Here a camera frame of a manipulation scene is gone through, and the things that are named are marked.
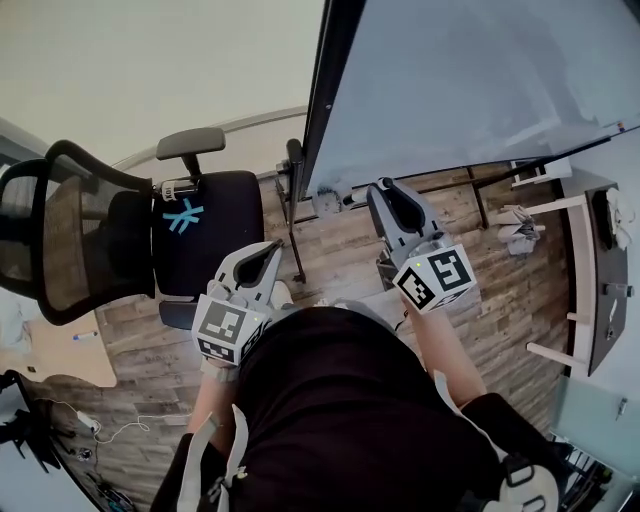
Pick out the large whiteboard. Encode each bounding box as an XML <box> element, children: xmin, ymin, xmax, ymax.
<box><xmin>299</xmin><ymin>0</ymin><xmax>640</xmax><ymax>201</ymax></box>

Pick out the person's right forearm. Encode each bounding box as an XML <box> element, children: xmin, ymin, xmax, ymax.
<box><xmin>399</xmin><ymin>299</ymin><xmax>489</xmax><ymax>406</ymax></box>

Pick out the black mesh office chair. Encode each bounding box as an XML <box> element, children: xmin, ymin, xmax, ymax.
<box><xmin>0</xmin><ymin>127</ymin><xmax>265</xmax><ymax>327</ymax></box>

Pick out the frosted glass table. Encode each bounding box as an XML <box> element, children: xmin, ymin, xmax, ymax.
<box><xmin>549</xmin><ymin>374</ymin><xmax>640</xmax><ymax>464</ymax></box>

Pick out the light wooden desk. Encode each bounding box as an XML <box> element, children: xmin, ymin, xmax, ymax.
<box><xmin>0</xmin><ymin>294</ymin><xmax>119</xmax><ymax>389</ymax></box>

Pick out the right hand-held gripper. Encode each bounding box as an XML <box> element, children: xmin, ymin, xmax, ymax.
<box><xmin>366</xmin><ymin>176</ymin><xmax>478</xmax><ymax>316</ymax></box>

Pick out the white crumpled cloth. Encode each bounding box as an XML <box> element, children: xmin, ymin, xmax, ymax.
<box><xmin>605</xmin><ymin>187</ymin><xmax>637</xmax><ymax>251</ymax></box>

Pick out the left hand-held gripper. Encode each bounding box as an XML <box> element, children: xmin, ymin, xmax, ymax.
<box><xmin>191</xmin><ymin>239</ymin><xmax>285</xmax><ymax>367</ymax></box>

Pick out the white harness strap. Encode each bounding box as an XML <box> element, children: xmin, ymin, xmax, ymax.
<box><xmin>177</xmin><ymin>403</ymin><xmax>250</xmax><ymax>512</ymax></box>
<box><xmin>432</xmin><ymin>369</ymin><xmax>506</xmax><ymax>466</ymax></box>

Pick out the person's black shirt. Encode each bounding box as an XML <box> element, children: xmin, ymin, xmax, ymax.
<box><xmin>159</xmin><ymin>305</ymin><xmax>566</xmax><ymax>512</ymax></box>

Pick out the white table with dark top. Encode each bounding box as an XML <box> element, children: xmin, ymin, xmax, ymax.
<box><xmin>509</xmin><ymin>157</ymin><xmax>634</xmax><ymax>379</ymax></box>

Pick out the person's left forearm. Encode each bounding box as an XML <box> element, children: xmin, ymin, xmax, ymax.
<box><xmin>185</xmin><ymin>377</ymin><xmax>236</xmax><ymax>446</ymax></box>

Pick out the grey wristband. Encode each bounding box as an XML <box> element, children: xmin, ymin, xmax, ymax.
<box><xmin>199</xmin><ymin>355</ymin><xmax>241</xmax><ymax>384</ymax></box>

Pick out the white black harness pad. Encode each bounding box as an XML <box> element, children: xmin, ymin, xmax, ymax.
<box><xmin>492</xmin><ymin>452</ymin><xmax>561</xmax><ymax>512</ymax></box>

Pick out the black wire rack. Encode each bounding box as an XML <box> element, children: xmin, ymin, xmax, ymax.
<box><xmin>564</xmin><ymin>442</ymin><xmax>621</xmax><ymax>512</ymax></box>

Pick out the person's white shoe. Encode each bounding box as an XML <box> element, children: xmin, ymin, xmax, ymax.
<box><xmin>269</xmin><ymin>279</ymin><xmax>294</xmax><ymax>309</ymax></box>

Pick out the black pouch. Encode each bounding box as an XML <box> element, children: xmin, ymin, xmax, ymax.
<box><xmin>589</xmin><ymin>188</ymin><xmax>619</xmax><ymax>251</ymax></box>

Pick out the black tripod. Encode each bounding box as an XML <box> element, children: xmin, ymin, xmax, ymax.
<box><xmin>0</xmin><ymin>369</ymin><xmax>66</xmax><ymax>474</ymax></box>

